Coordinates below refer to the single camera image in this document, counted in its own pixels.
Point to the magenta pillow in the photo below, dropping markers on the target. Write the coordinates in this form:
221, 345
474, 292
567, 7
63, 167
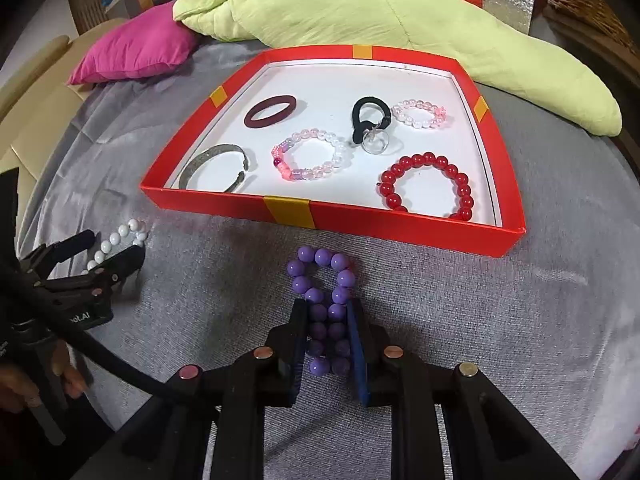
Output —
135, 45

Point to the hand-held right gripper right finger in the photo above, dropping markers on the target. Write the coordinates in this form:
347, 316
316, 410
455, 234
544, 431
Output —
358, 345

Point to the silver metal bangle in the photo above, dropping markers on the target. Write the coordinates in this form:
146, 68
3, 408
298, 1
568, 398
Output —
200, 162

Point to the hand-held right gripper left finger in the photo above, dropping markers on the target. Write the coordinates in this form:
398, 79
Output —
298, 341

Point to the beige sofa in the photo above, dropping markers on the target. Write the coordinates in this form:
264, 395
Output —
30, 95

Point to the wicker basket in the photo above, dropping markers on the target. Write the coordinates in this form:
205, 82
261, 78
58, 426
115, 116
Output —
585, 0

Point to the red shallow box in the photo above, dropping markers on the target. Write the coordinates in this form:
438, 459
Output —
350, 190

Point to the person's left hand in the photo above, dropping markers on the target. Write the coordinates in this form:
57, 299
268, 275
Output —
70, 377

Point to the maroon bangle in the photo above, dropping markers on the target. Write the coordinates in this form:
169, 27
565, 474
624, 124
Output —
255, 119

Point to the light green pillow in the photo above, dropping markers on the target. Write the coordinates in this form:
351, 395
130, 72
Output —
380, 25

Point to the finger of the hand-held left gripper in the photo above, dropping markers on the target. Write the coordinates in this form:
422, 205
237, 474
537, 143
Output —
75, 243
125, 261

